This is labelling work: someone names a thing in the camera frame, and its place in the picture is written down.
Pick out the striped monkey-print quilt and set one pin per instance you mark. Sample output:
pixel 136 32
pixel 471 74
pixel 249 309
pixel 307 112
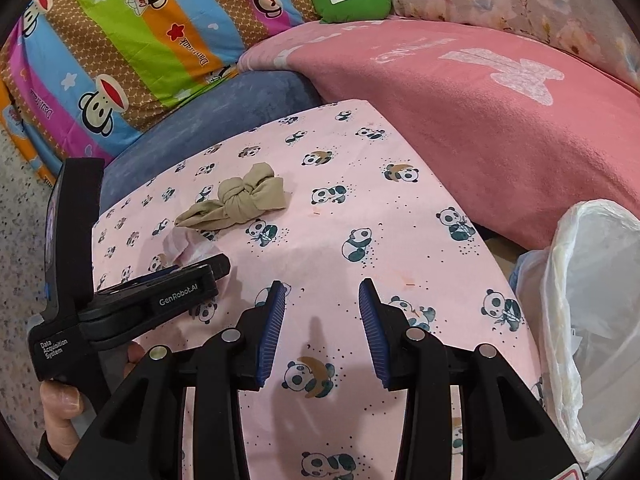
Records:
pixel 125 35

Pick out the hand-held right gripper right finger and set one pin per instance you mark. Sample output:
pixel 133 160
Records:
pixel 375 332

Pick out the beige knotted cloth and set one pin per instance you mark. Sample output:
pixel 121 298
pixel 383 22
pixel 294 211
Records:
pixel 240 200

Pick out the bin with white liner bag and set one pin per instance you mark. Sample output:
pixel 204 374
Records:
pixel 585 335

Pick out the person's left forearm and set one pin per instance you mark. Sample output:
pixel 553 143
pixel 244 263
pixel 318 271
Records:
pixel 50 452

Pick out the pink blanket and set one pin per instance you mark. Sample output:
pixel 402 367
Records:
pixel 475 135

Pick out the blue sofa cushion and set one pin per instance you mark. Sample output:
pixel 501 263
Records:
pixel 210 115

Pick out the pink translucent wrapper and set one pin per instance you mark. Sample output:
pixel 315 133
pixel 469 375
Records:
pixel 185 247

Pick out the pink panda-print cloth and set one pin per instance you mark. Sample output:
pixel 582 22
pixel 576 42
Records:
pixel 325 240

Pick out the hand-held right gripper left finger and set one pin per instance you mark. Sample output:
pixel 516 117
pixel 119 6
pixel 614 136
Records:
pixel 270 332

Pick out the person's left hand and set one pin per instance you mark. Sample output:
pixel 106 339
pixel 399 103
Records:
pixel 57 402

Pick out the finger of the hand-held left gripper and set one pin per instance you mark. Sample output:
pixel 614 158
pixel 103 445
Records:
pixel 165 305
pixel 210 266

